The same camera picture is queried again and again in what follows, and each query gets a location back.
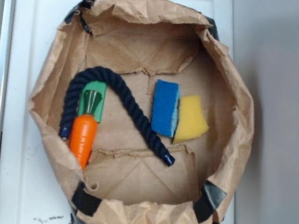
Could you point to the brown paper bag basin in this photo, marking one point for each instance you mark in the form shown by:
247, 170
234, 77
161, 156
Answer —
125, 182

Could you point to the blue sponge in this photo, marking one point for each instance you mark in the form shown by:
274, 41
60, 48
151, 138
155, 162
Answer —
165, 108

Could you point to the green plastic block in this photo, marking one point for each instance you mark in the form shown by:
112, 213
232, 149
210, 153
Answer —
101, 87

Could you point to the yellow sponge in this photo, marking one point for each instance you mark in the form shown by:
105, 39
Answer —
191, 120

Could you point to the orange toy carrot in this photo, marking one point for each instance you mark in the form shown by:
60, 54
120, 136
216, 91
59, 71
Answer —
84, 128

